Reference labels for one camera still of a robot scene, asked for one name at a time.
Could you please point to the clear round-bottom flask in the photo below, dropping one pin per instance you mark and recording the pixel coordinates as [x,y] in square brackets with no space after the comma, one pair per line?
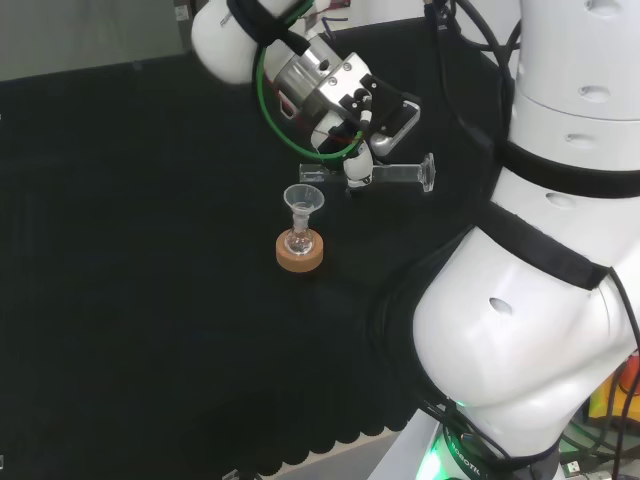
[299,245]

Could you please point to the yellow box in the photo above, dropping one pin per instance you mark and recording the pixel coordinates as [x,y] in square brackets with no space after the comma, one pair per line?
[607,395]

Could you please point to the clear plastic funnel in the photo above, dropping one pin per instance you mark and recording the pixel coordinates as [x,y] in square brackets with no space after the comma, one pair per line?
[303,197]

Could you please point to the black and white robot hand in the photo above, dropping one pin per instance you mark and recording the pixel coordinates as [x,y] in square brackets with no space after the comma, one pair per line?
[359,167]

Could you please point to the black bench cloth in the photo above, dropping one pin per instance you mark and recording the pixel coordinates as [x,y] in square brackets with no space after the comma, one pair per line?
[125,250]

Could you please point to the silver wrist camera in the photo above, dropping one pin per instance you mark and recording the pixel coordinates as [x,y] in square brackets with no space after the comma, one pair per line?
[395,125]

